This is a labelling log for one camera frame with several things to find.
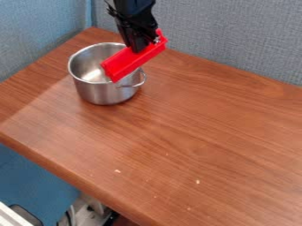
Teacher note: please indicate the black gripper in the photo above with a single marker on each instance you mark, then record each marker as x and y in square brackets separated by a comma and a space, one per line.
[138, 11]

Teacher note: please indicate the stainless steel pot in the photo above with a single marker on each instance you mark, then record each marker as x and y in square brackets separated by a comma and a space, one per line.
[94, 86]

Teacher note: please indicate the grey device bottom left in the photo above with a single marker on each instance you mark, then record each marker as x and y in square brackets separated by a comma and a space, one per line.
[15, 216]

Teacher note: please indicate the red plastic block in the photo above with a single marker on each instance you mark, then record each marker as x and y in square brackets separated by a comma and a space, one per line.
[126, 61]

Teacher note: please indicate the white box under table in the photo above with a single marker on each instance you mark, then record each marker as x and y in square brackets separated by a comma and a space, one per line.
[89, 212]

